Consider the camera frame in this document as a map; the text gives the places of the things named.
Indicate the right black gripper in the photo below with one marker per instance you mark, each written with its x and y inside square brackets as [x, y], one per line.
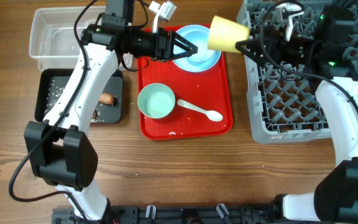
[256, 44]

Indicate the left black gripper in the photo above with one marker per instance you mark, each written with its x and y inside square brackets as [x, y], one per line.
[165, 42]

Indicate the light blue bowl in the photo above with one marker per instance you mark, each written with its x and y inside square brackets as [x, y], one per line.
[200, 39]

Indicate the light blue plate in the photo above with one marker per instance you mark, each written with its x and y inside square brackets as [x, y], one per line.
[183, 64]

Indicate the yellow plastic cup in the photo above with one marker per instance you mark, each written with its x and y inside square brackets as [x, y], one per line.
[224, 34]

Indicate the mint green bowl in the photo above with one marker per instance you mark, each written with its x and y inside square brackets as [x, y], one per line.
[156, 100]

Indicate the white plastic spoon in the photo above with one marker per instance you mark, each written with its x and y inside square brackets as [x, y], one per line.
[210, 114]

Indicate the brown food lump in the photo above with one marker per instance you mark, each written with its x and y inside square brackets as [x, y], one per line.
[94, 116]

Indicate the white rice pile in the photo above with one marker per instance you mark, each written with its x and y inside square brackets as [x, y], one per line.
[54, 91]

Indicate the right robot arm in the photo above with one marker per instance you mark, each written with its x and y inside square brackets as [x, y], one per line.
[335, 199]

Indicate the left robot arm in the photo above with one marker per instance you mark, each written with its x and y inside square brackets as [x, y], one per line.
[59, 150]

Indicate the grey dishwasher rack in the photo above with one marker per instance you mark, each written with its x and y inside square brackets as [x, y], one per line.
[284, 109]

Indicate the black waste tray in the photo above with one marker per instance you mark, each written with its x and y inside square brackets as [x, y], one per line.
[108, 114]

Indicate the red plastic tray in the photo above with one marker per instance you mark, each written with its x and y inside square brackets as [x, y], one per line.
[209, 90]

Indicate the clear plastic storage box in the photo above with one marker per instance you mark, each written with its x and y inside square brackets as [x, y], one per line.
[52, 40]

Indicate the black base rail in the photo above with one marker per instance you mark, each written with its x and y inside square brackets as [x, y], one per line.
[167, 215]

